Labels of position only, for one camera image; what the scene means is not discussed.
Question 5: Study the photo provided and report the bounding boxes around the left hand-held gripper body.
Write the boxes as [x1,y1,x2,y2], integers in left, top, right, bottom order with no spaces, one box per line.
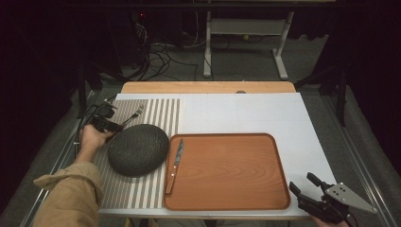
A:
[88,99,118,128]

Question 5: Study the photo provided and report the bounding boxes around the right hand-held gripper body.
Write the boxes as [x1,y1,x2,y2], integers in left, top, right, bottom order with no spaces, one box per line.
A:
[297,182,378,225]

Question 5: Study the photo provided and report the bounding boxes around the silver fork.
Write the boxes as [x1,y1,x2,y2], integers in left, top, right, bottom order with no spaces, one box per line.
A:
[121,105,145,127]

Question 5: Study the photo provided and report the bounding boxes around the black textured round plate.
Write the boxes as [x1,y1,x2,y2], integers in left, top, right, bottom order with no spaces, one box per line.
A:
[107,123,170,178]

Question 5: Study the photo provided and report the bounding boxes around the wooden serving tray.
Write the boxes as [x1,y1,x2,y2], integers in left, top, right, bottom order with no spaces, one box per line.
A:
[163,132,292,212]

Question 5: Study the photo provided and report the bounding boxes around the wooden handled table knife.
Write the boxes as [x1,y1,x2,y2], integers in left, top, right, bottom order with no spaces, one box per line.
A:
[165,138,185,196]

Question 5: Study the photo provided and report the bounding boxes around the person's left hand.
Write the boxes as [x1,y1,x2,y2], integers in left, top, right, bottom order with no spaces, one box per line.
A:
[78,123,115,156]

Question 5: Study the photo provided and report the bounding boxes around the person's right hand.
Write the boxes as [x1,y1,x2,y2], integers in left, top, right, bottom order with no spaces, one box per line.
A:
[310,215,350,227]

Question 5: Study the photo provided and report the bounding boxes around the black stand legs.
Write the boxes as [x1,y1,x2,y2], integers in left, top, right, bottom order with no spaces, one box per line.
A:
[76,58,128,120]
[293,64,348,128]

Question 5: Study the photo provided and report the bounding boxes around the striped beige placemat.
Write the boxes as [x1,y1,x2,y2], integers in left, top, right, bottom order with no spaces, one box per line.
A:
[93,97,182,210]

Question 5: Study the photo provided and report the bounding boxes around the dark device with red light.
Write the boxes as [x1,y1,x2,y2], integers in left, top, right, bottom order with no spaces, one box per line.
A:
[133,9,151,65]

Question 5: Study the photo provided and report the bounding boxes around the tangle of floor cables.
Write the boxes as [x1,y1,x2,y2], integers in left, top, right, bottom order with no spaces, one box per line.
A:
[133,18,204,82]

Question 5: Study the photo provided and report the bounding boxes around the white metal stand frame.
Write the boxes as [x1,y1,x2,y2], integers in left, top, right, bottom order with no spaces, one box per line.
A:
[202,10,295,81]

